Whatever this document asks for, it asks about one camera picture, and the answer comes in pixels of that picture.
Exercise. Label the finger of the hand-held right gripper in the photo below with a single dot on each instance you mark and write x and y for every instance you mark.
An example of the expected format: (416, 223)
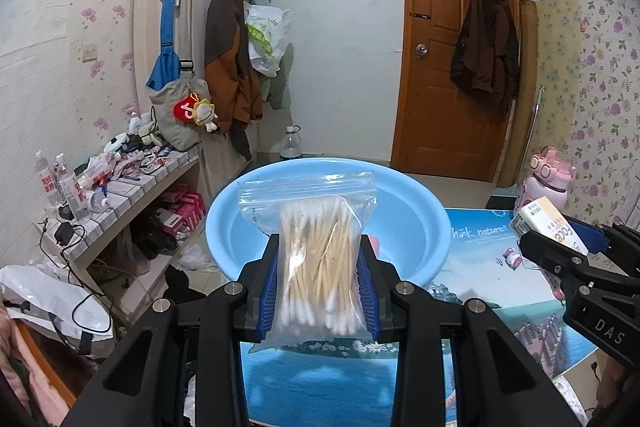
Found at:
(550, 254)
(595, 237)

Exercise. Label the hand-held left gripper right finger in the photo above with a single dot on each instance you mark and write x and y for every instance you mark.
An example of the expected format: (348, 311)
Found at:
(367, 297)

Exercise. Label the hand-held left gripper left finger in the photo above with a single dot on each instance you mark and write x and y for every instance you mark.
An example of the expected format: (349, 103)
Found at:
(267, 287)

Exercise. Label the white yellow tissue pack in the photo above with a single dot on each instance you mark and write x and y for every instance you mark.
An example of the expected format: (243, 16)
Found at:
(537, 214)

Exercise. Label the bag of cotton swabs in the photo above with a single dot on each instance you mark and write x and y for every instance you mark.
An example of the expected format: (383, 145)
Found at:
(315, 247)

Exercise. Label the blue plastic basin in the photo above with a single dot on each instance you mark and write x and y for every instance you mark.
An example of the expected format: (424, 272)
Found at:
(410, 227)

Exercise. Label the picture printed table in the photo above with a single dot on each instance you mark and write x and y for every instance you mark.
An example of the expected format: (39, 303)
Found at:
(500, 307)

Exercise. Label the pink water bottle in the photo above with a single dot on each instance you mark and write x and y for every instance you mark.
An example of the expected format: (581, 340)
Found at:
(547, 177)

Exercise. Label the black cloth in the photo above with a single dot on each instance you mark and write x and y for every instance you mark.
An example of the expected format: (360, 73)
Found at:
(187, 284)

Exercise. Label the red pink boxes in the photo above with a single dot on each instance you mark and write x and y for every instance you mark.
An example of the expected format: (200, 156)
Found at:
(185, 209)

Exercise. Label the black shoes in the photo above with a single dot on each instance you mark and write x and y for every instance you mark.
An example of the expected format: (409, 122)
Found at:
(155, 232)

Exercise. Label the clear plastic water bottle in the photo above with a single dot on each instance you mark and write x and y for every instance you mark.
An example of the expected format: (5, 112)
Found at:
(290, 147)

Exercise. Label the tiled shelf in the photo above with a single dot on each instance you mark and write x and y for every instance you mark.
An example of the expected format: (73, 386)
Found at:
(145, 187)

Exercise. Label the brown wooden door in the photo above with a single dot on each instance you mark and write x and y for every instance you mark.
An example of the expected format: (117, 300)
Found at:
(440, 107)

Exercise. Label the red plush toy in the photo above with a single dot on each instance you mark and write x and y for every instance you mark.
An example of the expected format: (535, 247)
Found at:
(192, 112)

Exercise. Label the beige rolled mat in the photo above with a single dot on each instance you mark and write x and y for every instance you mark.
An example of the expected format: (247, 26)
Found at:
(525, 57)

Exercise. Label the grey cloth bag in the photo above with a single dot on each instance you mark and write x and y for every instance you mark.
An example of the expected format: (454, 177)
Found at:
(170, 117)

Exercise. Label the white round device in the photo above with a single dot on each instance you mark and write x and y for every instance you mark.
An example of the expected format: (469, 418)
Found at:
(116, 143)

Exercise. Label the black power adapter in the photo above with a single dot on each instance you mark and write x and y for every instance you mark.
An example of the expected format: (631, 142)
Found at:
(65, 232)

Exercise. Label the small white bottle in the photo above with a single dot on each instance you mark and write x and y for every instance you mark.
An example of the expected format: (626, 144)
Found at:
(135, 122)

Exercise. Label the dark brown jacket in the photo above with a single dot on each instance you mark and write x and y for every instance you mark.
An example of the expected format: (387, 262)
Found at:
(482, 47)

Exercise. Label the white plastic sheet bag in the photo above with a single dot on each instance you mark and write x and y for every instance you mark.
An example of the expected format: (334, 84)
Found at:
(45, 302)

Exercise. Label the brown two-tone jacket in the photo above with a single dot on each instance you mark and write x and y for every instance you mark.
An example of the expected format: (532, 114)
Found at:
(225, 57)

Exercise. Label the white green plastic bag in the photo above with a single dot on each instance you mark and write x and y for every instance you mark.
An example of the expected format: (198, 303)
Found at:
(265, 52)

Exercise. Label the round door knob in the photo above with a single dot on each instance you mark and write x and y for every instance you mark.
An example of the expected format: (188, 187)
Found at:
(422, 50)

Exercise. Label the clear pump bottle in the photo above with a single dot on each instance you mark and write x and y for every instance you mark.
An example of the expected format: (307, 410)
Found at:
(46, 182)

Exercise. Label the pink cloth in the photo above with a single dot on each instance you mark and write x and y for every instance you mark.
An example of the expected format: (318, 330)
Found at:
(20, 382)

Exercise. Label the beige wall outlet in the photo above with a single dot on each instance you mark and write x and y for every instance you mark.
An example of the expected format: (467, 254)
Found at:
(90, 51)

